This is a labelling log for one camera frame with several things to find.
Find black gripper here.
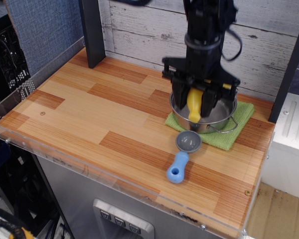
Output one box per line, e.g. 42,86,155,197
162,42,240,118

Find yellow plastic banana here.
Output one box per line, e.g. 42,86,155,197
186,84,236,123

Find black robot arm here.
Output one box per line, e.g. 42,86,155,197
162,0,240,121

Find silver metal pot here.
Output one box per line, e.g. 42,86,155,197
169,93,238,133

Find blue grey toy scoop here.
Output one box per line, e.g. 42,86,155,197
166,130,202,184

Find green cloth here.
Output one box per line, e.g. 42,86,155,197
164,100,255,151

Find white aluminium box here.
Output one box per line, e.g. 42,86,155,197
261,93,299,197

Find silver dispenser panel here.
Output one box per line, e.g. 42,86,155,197
93,199,155,239

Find black crate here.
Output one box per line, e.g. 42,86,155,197
0,26,30,93

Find clear acrylic guard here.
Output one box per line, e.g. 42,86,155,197
0,50,274,239

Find yellow black object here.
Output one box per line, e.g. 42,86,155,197
0,219,34,239

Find black right post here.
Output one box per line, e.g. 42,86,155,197
268,34,299,123

